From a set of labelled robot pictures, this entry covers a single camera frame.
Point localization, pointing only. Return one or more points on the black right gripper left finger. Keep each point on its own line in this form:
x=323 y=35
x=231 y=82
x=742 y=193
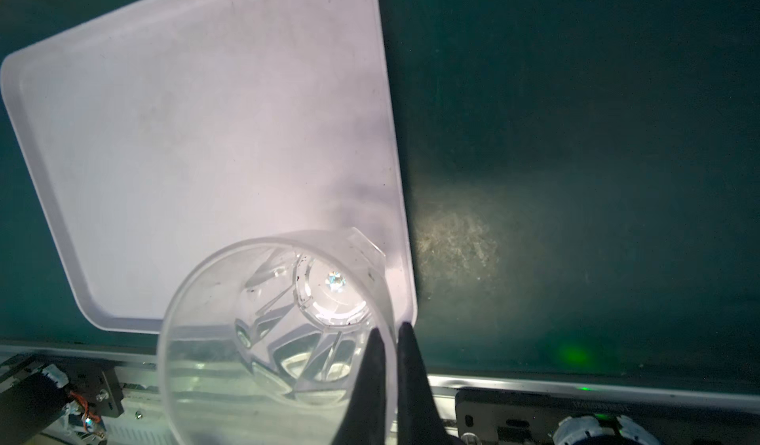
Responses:
x=365 y=420

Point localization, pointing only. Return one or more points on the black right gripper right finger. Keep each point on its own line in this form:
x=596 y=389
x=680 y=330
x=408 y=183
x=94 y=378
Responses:
x=417 y=416

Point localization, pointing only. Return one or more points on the clear faceted glass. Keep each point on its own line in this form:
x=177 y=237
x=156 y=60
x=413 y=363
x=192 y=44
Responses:
x=263 y=341

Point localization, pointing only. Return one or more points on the pink plastic tray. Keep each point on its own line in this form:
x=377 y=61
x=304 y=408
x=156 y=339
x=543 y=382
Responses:
x=160 y=133

